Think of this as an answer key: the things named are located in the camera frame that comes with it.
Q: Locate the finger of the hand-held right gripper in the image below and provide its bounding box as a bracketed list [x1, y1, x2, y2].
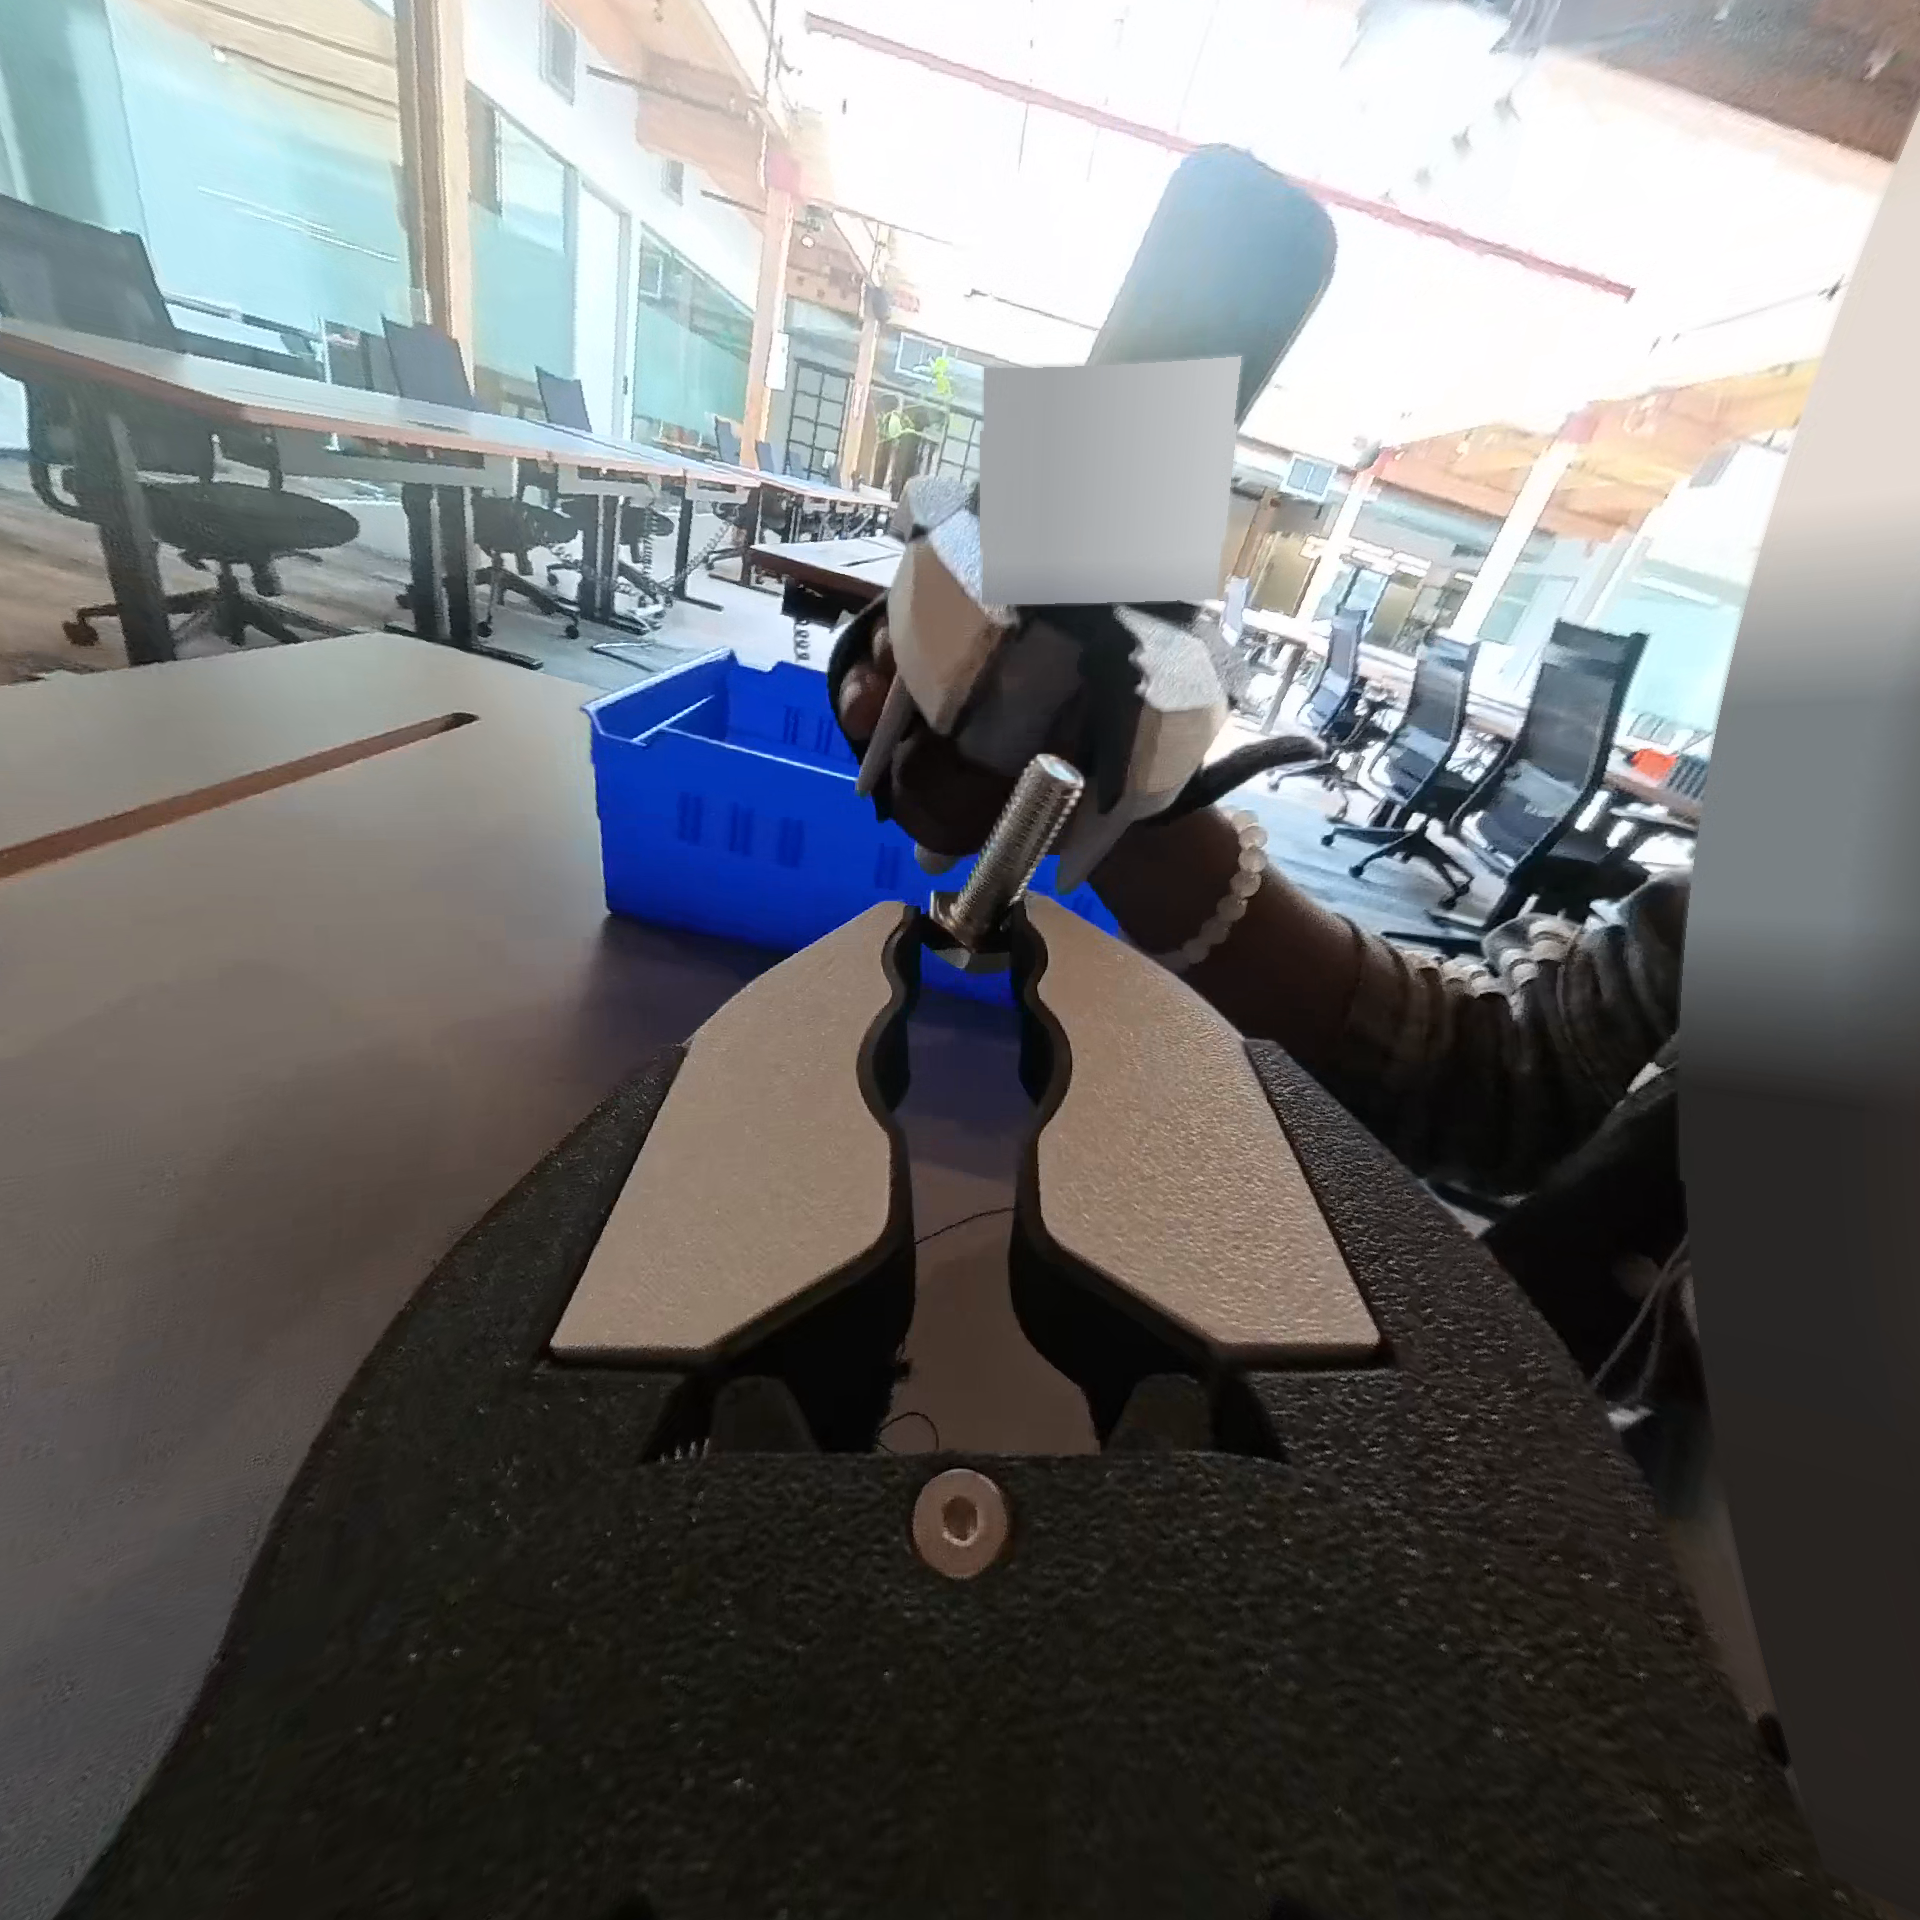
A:
[856, 474, 1026, 799]
[1116, 602, 1232, 824]

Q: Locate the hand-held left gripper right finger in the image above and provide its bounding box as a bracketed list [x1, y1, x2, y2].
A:
[1011, 899, 1382, 1372]

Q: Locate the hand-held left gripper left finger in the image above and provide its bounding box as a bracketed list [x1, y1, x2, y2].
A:
[546, 899, 918, 1372]

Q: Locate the steel bolt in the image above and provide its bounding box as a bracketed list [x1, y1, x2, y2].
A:
[931, 754, 1085, 962]

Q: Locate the steel nut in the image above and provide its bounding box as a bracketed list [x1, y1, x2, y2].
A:
[909, 894, 1038, 981]

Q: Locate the blue plastic bin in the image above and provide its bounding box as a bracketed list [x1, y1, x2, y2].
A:
[582, 645, 1124, 995]

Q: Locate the person's right forearm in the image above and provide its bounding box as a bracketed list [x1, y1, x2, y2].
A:
[1182, 864, 1691, 1206]

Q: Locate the person's right hand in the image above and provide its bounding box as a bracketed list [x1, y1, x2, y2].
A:
[829, 628, 1276, 962]

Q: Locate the short wooden desk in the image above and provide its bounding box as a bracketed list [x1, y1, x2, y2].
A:
[745, 535, 911, 626]

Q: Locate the black mesh office chair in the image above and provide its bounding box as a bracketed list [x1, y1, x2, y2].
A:
[1438, 618, 1655, 944]
[1324, 628, 1484, 905]

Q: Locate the dark blue office chair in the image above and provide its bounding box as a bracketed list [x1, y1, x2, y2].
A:
[534, 366, 681, 606]
[379, 314, 582, 642]

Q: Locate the person's dark clothing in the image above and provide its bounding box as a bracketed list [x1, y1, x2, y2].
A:
[1476, 1058, 1705, 1502]

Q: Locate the wooden support column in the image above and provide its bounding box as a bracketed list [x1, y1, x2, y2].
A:
[391, 0, 476, 352]

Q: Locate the long wooden office desk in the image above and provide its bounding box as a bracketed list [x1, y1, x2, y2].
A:
[0, 319, 904, 672]

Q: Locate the white bead bracelet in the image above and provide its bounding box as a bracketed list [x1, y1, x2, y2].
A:
[1148, 806, 1276, 975]

